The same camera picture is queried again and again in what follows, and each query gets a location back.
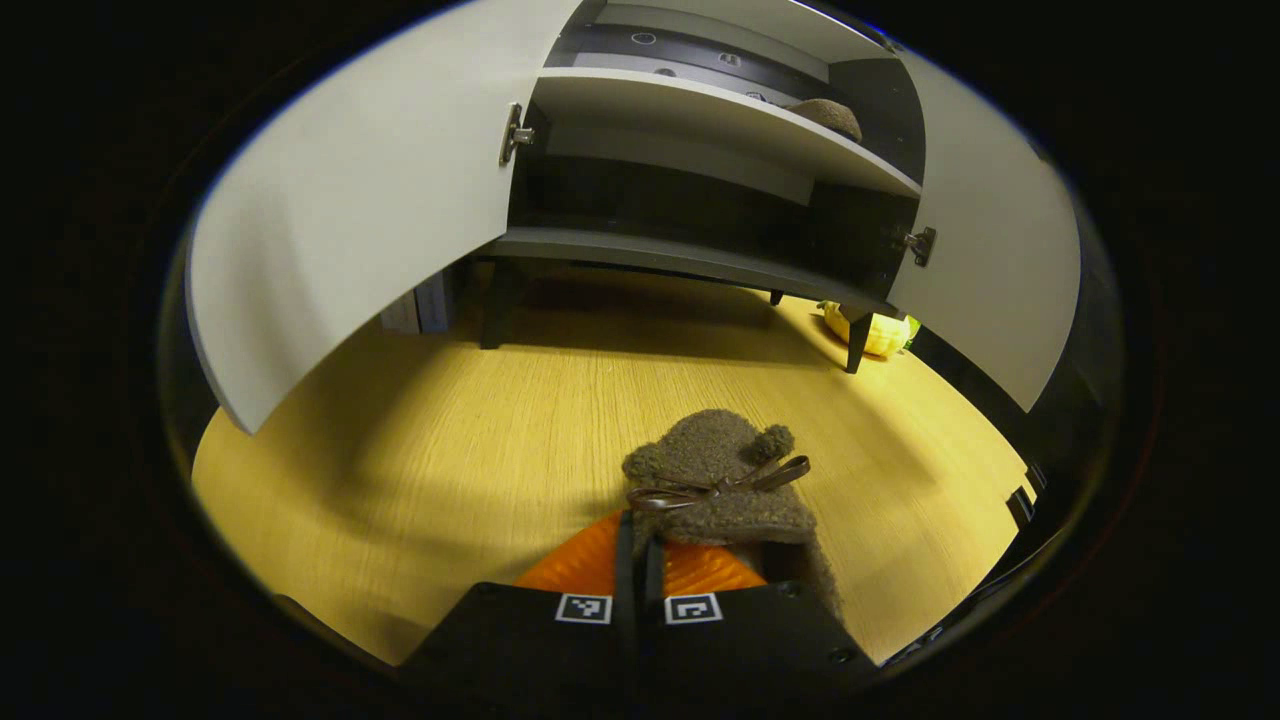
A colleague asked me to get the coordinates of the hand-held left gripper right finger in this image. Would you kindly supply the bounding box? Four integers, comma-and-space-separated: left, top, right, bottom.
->
640, 535, 881, 701

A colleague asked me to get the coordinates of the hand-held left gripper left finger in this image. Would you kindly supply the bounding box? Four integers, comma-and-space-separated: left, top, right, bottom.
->
400, 510, 638, 701

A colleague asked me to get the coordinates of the brown fuzzy shoe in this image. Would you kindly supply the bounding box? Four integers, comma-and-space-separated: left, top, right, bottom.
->
622, 408, 843, 621
788, 98, 863, 143

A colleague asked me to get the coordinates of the white shoe cabinet door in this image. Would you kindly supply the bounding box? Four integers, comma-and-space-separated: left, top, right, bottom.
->
185, 0, 581, 436
885, 45, 1083, 413

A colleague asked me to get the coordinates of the white grey shoe cabinet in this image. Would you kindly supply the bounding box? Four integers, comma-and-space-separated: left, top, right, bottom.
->
465, 0, 926, 376

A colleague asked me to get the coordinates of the small white grey box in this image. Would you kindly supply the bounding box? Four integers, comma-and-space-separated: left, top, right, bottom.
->
380, 270, 461, 336

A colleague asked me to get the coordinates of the yellow toy corn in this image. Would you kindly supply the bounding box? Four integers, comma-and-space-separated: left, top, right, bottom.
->
822, 300, 913, 359

